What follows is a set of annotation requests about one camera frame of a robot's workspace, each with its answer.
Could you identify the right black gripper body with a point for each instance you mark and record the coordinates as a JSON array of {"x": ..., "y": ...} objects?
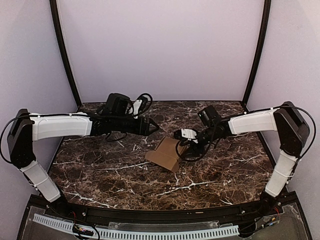
[{"x": 195, "y": 149}]

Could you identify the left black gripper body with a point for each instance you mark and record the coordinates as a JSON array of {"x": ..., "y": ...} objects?
[{"x": 139, "y": 128}]

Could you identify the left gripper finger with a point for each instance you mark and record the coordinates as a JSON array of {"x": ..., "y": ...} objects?
[
  {"x": 153, "y": 125},
  {"x": 151, "y": 131}
]

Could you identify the brown cardboard box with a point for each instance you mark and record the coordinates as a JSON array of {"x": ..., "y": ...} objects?
[{"x": 165, "y": 154}]

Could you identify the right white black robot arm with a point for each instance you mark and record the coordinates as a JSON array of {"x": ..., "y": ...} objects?
[{"x": 286, "y": 120}]

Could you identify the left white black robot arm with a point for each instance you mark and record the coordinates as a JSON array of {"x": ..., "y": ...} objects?
[{"x": 118, "y": 114}]

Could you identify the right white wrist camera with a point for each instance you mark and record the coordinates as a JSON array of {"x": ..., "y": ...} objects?
[{"x": 189, "y": 134}]

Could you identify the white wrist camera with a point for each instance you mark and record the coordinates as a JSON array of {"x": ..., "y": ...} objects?
[
  {"x": 135, "y": 108},
  {"x": 189, "y": 134}
]

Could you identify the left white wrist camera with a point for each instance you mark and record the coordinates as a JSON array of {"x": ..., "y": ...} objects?
[{"x": 135, "y": 108}]

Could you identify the black front rail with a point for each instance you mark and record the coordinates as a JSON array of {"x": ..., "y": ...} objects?
[{"x": 243, "y": 214}]

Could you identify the white slotted cable duct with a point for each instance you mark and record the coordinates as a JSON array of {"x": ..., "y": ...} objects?
[{"x": 135, "y": 231}]

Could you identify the left black frame post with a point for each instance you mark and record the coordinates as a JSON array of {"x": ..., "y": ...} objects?
[{"x": 63, "y": 52}]

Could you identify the black frame post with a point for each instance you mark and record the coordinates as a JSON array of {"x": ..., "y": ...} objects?
[
  {"x": 63, "y": 52},
  {"x": 258, "y": 51}
]

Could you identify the right black frame post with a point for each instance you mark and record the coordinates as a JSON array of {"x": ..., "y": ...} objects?
[{"x": 258, "y": 51}]

